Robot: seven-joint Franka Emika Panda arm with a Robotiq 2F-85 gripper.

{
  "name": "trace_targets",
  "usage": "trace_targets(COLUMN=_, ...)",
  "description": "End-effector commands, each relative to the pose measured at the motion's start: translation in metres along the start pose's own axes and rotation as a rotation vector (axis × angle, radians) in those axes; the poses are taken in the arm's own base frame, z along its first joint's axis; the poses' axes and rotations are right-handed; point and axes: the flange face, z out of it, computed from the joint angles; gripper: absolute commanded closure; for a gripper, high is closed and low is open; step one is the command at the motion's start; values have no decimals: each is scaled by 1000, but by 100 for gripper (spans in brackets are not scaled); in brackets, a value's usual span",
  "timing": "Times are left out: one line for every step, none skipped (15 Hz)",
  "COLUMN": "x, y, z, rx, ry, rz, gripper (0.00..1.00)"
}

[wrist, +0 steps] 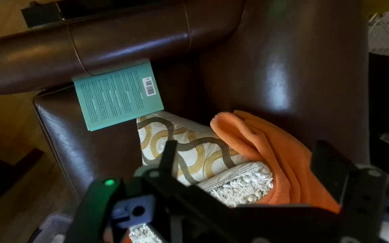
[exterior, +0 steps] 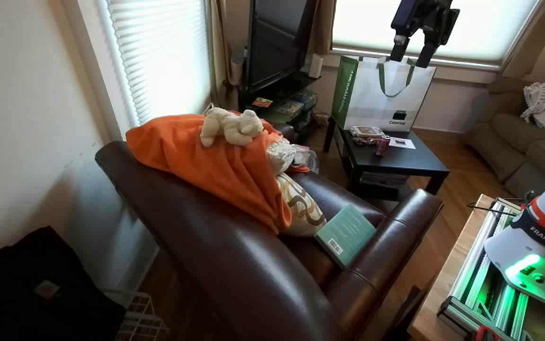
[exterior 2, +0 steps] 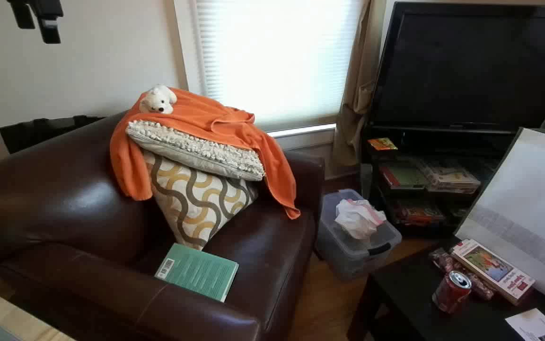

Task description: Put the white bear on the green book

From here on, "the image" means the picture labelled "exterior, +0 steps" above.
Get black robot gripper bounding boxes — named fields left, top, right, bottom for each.
left=386, top=0, right=460, bottom=68

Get white plush bear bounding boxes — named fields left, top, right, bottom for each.
left=201, top=106, right=263, bottom=147

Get green book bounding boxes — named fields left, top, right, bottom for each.
left=314, top=204, right=377, bottom=268

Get white green shopping bag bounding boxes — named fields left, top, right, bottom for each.
left=331, top=56, right=435, bottom=134

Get white window blind right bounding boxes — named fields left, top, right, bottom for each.
left=333, top=0, right=545, bottom=66

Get white window blind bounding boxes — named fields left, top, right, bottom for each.
left=104, top=0, right=212, bottom=123
left=333, top=0, right=545, bottom=66

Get items on coffee table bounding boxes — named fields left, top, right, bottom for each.
left=348, top=125, right=415, bottom=155

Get black coffee table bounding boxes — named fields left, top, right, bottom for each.
left=324, top=121, right=449, bottom=200

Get black television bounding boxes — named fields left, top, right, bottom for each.
left=244, top=0, right=316, bottom=94

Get olive green sofa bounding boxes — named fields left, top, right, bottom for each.
left=464, top=77, right=545, bottom=197

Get black tv stand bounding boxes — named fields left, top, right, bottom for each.
left=239, top=71, right=318, bottom=142

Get orange blanket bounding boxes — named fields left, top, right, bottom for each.
left=125, top=113, right=293, bottom=234

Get white window blind left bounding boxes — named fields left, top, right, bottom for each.
left=104, top=0, right=212, bottom=123

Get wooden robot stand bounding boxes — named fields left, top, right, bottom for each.
left=407, top=191, right=545, bottom=341

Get brown leather armchair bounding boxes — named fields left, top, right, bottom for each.
left=95, top=142, right=441, bottom=341

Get black bag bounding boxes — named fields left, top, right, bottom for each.
left=0, top=227, right=125, bottom=341

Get white wire basket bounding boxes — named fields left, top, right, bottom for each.
left=116, top=291, right=169, bottom=341

